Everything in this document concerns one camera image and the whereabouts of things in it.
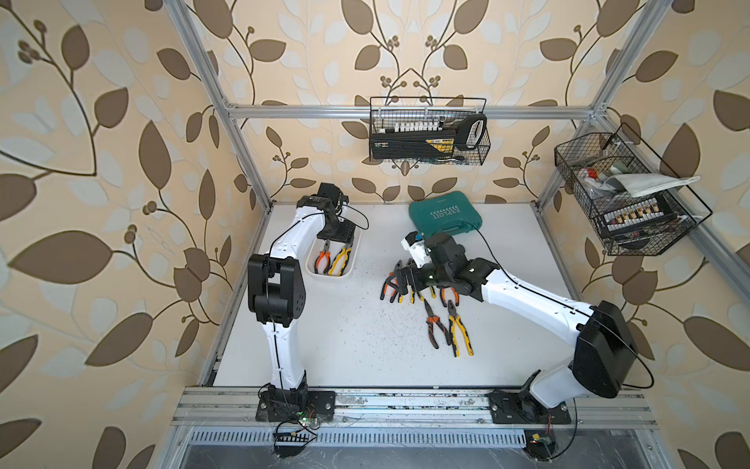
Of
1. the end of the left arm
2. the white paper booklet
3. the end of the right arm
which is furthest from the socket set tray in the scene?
the end of the left arm

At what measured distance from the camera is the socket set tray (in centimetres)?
66

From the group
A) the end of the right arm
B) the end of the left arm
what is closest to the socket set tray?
the end of the right arm

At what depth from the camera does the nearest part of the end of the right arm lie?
23.2 inches
